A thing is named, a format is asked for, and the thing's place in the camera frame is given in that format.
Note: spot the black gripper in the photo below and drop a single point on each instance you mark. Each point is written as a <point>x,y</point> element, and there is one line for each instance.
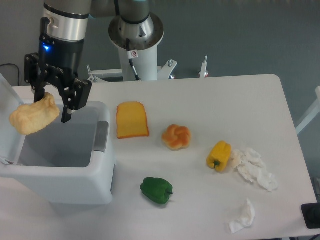
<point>56,63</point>

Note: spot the pale square bread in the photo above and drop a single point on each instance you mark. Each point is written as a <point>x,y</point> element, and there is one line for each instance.
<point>30,119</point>

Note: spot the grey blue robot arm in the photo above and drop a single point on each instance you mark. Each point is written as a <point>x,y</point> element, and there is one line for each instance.
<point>62,36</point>

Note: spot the white trash can lid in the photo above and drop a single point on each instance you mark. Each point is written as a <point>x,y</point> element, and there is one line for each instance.
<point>15,149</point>

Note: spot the white trash can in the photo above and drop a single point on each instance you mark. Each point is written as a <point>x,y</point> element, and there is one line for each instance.
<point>76,159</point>

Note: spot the round knotted bread roll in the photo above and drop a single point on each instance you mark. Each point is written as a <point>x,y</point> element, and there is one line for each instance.
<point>177,137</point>

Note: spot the orange toast slice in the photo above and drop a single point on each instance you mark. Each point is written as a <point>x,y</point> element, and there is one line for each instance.
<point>131,120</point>

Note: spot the green bell pepper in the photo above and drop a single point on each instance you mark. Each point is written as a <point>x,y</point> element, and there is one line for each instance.
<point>158,190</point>

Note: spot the yellow bell pepper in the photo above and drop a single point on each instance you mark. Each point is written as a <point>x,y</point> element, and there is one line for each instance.
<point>219,156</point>

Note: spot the large crumpled white tissue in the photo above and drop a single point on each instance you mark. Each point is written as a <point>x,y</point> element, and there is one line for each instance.
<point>251,167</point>

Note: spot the small crumpled white tissue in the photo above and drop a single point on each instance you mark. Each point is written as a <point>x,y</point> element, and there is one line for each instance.
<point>245,219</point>

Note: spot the black device at edge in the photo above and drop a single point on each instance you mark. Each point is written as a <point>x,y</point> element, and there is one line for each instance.
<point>311,215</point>

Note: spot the white frame leg right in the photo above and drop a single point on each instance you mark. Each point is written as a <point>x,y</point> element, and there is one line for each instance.
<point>309,114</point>

